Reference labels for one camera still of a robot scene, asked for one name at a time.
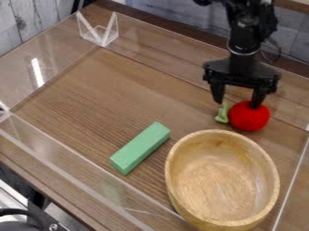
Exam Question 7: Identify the red plush fruit green leaf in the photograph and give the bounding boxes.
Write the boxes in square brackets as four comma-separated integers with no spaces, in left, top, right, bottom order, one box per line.
[216,100,271,131]

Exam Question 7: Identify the black clamp mount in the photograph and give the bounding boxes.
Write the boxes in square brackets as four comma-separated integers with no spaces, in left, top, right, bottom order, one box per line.
[0,190,69,231]

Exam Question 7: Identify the green rectangular block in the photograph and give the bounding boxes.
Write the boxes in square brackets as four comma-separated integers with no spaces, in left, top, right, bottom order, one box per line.
[110,122,170,175]

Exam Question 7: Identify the wooden oval bowl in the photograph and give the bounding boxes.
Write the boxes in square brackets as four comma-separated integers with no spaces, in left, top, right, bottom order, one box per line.
[165,129,280,231]

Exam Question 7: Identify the clear acrylic tray walls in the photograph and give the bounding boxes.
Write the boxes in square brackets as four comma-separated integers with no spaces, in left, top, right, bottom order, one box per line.
[0,11,309,231]

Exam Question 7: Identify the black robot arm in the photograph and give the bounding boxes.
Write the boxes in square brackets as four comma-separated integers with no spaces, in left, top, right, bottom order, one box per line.
[193,0,280,109]

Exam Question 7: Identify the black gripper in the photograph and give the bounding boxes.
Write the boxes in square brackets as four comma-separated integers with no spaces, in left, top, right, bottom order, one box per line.
[204,54,281,109]

